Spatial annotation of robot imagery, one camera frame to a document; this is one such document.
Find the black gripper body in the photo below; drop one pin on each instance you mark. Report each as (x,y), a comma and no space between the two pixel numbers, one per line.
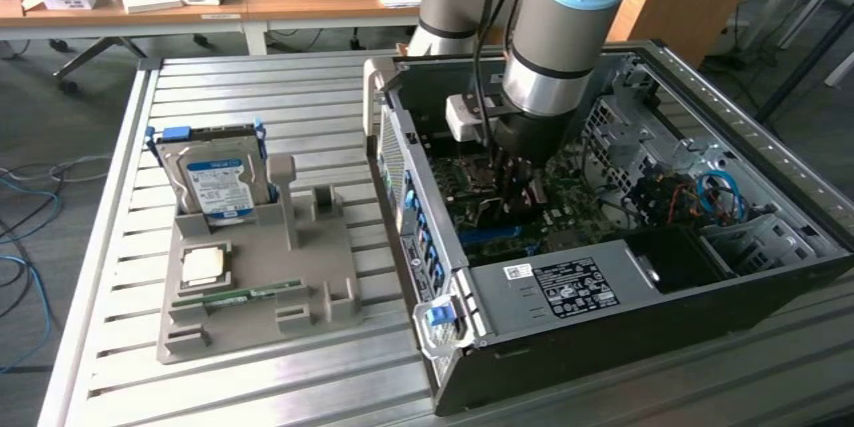
(527,139)

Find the low profile graphics card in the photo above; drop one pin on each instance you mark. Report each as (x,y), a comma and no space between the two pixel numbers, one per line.
(489,216)

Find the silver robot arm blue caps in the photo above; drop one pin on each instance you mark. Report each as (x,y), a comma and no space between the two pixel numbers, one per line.
(553,37)

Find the CPU socket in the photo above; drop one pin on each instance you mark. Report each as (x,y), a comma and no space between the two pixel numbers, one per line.
(473,172)

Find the green motherboard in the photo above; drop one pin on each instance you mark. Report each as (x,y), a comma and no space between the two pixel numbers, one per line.
(573,207)

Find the long blue expansion slot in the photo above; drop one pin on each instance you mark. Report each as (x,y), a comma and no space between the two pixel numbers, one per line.
(489,234)

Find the short blue expansion slot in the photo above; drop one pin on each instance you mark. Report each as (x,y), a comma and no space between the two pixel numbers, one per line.
(531,248)

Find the blue card slot tab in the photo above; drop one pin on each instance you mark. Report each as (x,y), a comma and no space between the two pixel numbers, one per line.
(421,226)
(410,204)
(428,252)
(436,277)

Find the black power connector bundle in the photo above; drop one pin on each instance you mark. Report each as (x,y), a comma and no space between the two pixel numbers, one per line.
(656,202)

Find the grey power supply unit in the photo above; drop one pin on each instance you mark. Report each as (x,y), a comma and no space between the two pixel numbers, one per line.
(507,307)

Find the blue case release latch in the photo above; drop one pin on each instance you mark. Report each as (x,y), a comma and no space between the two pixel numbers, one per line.
(440,314)

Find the open black PC case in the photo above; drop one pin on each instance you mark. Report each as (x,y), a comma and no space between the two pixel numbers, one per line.
(600,347)

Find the grey plastic parts rack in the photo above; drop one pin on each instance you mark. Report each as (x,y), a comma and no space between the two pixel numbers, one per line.
(253,272)

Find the green RAM stick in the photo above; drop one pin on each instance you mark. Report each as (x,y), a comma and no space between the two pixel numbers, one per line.
(233,295)

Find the silver CPU chip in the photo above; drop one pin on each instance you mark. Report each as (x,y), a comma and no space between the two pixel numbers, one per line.
(201,265)

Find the white table leg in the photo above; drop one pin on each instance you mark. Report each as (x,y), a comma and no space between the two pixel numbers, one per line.
(839,72)

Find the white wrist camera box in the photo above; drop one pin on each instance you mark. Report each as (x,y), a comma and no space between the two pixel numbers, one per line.
(463,119)

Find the black intrusion switch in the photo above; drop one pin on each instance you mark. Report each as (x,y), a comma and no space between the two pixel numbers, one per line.
(412,138)

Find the silver disk bay bracket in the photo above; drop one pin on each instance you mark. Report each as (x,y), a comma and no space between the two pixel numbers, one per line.
(767,242)

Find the hard disk blue bracket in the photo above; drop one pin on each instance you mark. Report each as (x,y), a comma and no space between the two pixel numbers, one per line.
(216,182)

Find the black partition frame post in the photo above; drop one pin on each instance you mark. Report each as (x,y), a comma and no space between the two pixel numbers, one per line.
(803,66)

